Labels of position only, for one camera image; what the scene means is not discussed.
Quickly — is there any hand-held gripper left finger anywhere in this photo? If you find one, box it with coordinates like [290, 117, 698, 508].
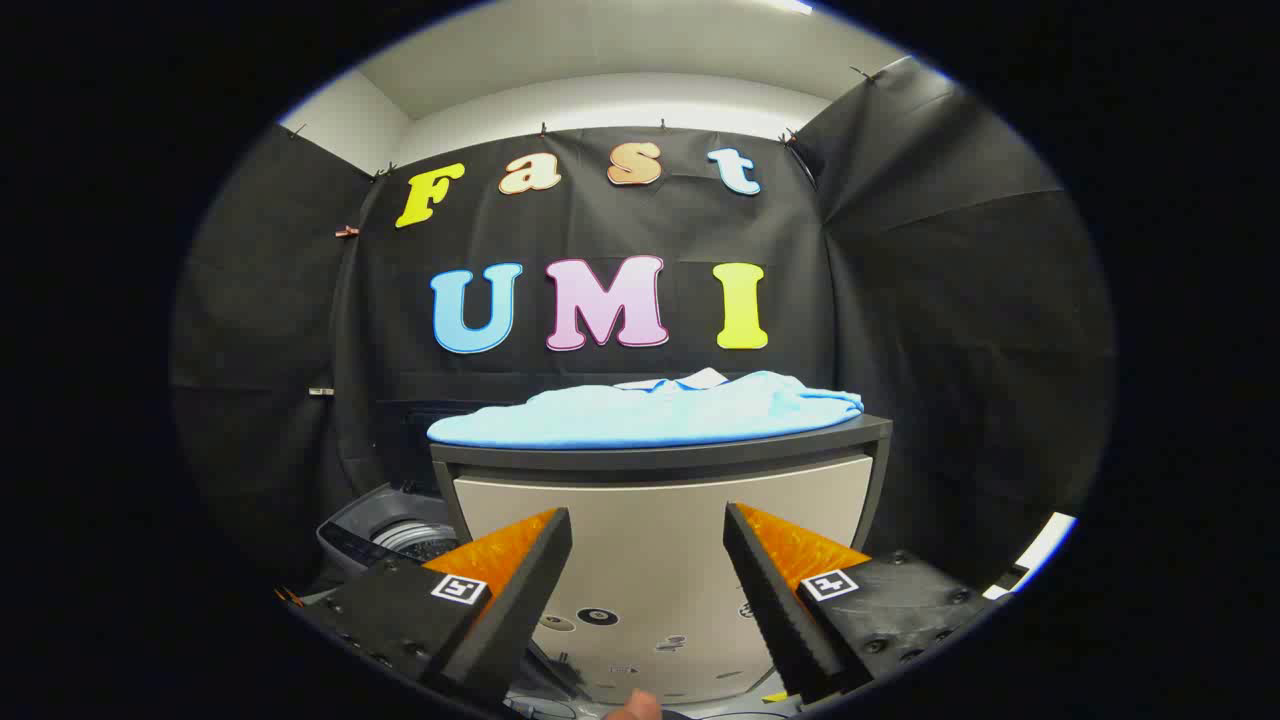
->
[285, 506, 574, 713]

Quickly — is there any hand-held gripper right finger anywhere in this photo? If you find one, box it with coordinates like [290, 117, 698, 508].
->
[722, 502, 1011, 706]

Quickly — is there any grey washing machine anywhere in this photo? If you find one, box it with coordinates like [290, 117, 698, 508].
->
[316, 483, 471, 601]

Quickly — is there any dark washing machine lid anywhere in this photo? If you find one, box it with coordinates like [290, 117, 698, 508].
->
[378, 398, 441, 493]

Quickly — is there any light blue polo shirt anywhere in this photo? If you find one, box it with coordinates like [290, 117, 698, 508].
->
[427, 367, 865, 450]

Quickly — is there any grey cabinet with white door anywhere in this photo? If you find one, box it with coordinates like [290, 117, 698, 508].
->
[430, 415, 894, 706]

